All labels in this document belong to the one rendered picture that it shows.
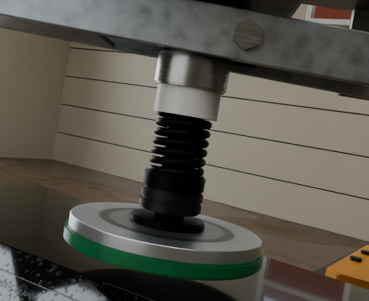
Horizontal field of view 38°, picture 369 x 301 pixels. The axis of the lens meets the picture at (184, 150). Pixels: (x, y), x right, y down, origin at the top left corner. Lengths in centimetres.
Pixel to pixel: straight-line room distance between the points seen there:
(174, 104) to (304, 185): 651
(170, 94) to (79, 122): 871
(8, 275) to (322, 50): 40
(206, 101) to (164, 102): 4
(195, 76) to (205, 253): 18
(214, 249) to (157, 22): 23
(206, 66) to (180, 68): 3
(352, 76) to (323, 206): 639
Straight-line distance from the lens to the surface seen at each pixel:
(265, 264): 74
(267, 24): 53
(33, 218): 79
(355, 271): 124
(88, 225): 53
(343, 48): 54
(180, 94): 55
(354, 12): 69
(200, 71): 55
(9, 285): 60
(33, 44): 916
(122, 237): 50
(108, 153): 876
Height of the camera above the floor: 104
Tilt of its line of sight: 3 degrees down
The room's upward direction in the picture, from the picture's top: 10 degrees clockwise
